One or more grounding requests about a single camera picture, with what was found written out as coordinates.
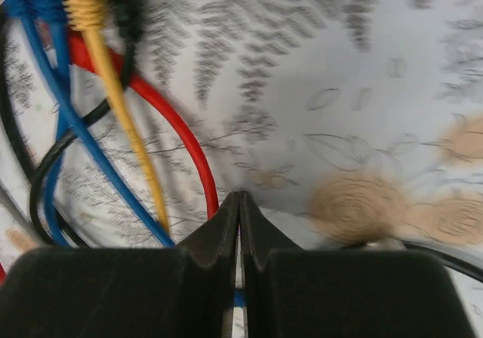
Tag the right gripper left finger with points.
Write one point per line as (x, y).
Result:
(184, 291)

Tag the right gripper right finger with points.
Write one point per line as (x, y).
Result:
(352, 291)

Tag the floral table mat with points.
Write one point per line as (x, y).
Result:
(126, 123)

